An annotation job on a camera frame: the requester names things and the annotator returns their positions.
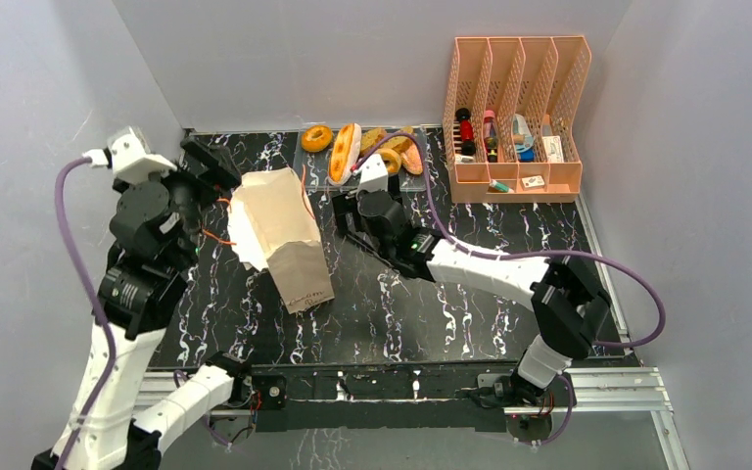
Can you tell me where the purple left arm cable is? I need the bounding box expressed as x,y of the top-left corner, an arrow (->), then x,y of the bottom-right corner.
52,155 -> 119,470

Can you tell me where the red black dumbbell toy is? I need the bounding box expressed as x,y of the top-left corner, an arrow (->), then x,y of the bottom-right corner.
455,108 -> 476,156

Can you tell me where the yellow fake bread slice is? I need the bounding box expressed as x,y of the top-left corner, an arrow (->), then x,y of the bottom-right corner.
382,126 -> 414,154

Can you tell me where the round brown fake bread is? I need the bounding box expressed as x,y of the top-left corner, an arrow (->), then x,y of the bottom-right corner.
359,127 -> 387,156

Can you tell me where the small white card box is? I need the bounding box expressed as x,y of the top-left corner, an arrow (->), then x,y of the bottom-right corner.
521,175 -> 545,190

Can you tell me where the tan fake bagel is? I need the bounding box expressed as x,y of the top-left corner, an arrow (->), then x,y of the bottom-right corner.
376,148 -> 402,175

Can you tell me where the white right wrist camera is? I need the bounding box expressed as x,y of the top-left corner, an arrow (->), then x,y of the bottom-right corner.
352,154 -> 390,194

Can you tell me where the orange fake bagel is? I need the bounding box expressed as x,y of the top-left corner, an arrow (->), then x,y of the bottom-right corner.
301,124 -> 333,153

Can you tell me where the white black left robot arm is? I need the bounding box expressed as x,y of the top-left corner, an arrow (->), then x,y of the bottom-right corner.
32,126 -> 258,469

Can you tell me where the green white tube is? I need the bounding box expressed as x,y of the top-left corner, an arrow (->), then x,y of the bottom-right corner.
489,179 -> 515,194

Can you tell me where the clear plastic tray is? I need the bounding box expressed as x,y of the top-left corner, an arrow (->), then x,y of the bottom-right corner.
291,123 -> 425,192

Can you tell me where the orange desk file organizer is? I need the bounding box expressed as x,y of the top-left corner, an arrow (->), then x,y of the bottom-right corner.
443,35 -> 592,204

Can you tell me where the pink red bottle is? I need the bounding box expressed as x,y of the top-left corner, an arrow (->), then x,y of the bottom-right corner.
483,110 -> 498,163

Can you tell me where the blue clear tape dispenser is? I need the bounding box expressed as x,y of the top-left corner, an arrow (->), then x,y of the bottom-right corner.
512,114 -> 535,163

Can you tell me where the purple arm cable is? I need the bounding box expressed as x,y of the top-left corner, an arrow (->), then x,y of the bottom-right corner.
52,155 -> 119,470
350,131 -> 667,448

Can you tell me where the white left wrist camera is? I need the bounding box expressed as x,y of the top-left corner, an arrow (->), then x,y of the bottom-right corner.
82,126 -> 177,185

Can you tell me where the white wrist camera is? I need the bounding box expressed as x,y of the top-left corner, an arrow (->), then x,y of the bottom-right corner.
352,154 -> 390,194
82,126 -> 177,185

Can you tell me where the aluminium frame rail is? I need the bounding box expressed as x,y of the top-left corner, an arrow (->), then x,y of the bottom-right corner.
132,366 -> 688,470

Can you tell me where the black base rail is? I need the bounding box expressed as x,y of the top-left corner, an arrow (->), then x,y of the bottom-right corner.
246,359 -> 575,435

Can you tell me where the long white orange bread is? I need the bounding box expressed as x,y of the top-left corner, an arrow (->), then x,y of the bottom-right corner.
327,123 -> 362,186

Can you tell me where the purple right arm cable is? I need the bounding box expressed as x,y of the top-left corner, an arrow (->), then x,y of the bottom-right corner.
350,131 -> 667,448

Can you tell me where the oval brown fake bread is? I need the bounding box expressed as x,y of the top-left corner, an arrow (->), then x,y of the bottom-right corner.
400,144 -> 423,175

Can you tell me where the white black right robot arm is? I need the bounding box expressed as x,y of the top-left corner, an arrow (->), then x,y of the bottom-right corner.
332,191 -> 612,408

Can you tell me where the printed white paper bag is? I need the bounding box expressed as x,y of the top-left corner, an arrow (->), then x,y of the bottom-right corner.
201,166 -> 335,314

